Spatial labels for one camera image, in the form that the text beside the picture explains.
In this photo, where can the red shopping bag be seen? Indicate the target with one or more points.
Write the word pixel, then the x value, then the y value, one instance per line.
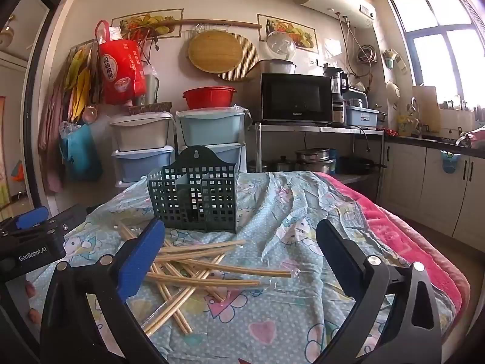
pixel 121 68

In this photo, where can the yellow hanging bags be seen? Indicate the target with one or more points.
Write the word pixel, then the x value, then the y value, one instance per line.
pixel 77 79

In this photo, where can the white storage bin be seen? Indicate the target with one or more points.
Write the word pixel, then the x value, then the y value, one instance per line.
pixel 140 132

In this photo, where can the cartoon print light blue blanket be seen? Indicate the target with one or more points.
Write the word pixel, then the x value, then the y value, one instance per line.
pixel 284 204

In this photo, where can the window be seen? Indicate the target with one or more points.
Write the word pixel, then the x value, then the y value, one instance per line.
pixel 435 34

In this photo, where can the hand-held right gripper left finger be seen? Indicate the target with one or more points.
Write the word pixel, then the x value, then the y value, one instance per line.
pixel 141 261

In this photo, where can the pink cloth on counter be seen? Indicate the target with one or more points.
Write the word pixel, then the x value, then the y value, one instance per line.
pixel 475 138

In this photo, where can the dark door frame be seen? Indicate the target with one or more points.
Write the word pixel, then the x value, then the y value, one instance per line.
pixel 32 121

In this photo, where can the teal tote bag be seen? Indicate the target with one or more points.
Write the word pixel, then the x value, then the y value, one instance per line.
pixel 81 151

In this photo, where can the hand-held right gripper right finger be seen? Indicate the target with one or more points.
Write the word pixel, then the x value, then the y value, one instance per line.
pixel 341 258

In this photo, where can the teal storage bin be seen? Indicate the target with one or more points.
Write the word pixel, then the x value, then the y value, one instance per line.
pixel 210 127

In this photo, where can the metal shelf rack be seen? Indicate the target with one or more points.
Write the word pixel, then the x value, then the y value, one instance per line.
pixel 303 128

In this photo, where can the round bamboo tray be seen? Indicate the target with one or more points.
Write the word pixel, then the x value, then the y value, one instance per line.
pixel 214 51

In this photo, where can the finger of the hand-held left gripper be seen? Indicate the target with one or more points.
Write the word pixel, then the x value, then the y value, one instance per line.
pixel 32 217
pixel 72 216

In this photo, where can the pink hanging cloth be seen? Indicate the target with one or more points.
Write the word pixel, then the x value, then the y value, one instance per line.
pixel 51 140

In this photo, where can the blue plastic dish tray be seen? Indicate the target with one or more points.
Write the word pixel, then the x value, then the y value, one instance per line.
pixel 362 116

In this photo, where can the blue hanging pocket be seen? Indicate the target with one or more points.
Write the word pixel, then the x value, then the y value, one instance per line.
pixel 449 163

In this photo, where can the fruit wall picture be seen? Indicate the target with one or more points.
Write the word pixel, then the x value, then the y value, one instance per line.
pixel 303 32
pixel 151 22

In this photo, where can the person's left hand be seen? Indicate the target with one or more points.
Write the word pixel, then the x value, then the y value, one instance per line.
pixel 31 290

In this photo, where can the red plastic basin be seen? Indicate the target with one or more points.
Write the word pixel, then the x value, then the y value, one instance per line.
pixel 208 98

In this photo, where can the black frying pan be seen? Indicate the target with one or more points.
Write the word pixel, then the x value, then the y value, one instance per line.
pixel 356 165

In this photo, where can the clear plastic dome cover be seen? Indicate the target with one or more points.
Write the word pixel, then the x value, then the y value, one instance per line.
pixel 281 44

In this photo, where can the white kitchen cabinets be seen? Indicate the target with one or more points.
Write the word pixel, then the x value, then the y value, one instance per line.
pixel 413 182

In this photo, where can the dark blender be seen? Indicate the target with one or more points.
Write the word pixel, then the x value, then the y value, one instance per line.
pixel 336 79

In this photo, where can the pink round cup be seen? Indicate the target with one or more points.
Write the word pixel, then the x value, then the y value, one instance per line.
pixel 91 113

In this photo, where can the green plastic utensil holder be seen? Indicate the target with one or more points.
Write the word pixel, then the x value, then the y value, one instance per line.
pixel 197 197

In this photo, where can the group of chopsticks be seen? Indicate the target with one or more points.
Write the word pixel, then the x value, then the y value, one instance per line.
pixel 212 265

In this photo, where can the blue storage bin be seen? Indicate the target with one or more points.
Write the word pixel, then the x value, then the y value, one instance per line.
pixel 144 165
pixel 235 155

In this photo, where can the long wooden rod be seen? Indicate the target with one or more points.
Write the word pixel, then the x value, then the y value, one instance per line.
pixel 219 22

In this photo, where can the round slatted mat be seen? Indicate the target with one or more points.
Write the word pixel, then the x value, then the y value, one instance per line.
pixel 248 60

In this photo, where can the steel stock pot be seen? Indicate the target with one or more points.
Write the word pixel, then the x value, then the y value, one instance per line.
pixel 314 161

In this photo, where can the black microwave oven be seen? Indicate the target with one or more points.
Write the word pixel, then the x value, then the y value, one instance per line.
pixel 291 98

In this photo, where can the small steel pot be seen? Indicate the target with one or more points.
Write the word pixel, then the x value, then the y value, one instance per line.
pixel 283 163

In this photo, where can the pink blanket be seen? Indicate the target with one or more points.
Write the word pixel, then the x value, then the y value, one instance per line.
pixel 398 235

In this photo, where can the woven basket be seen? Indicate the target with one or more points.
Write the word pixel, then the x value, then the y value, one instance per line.
pixel 149 108

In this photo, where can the metal lidded container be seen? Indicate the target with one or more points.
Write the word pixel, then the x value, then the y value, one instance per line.
pixel 280 66

